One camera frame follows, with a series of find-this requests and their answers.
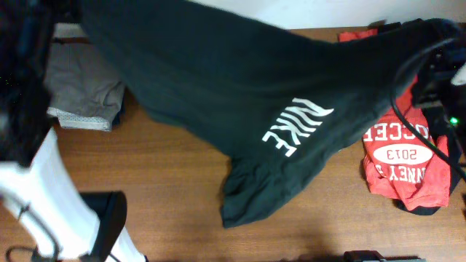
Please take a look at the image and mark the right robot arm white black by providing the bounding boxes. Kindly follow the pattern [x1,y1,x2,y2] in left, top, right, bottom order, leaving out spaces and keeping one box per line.
[412,28,465,148]

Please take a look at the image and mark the folded grey shorts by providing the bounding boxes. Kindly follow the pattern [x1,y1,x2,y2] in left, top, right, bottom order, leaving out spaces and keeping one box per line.
[45,23,125,132]

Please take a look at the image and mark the red soccer t-shirt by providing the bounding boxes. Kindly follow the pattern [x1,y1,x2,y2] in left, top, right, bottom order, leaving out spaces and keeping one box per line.
[338,28,452,212]

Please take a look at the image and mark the dark green Nike t-shirt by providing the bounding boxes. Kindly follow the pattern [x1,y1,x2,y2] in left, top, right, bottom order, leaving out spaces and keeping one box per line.
[78,0,462,228]

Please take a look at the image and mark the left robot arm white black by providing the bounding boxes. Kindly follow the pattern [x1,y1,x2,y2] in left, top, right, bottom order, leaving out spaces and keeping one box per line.
[1,1,146,261]

